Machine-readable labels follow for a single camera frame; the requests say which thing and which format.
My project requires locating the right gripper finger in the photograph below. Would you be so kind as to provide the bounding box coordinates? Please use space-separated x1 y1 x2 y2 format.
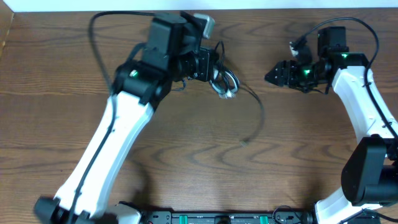
269 60 285 75
264 70 280 86

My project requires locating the black USB cable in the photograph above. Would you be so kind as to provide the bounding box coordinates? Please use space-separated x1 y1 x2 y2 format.
211 40 266 147

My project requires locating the white USB cable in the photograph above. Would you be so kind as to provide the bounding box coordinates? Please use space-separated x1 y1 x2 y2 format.
210 67 240 100

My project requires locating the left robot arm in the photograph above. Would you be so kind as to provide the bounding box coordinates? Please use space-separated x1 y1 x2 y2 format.
34 12 218 223

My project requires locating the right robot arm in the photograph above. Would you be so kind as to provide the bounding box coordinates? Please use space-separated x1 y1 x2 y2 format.
264 26 397 223

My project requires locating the cardboard panel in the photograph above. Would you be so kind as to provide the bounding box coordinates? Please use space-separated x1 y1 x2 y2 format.
0 0 14 56

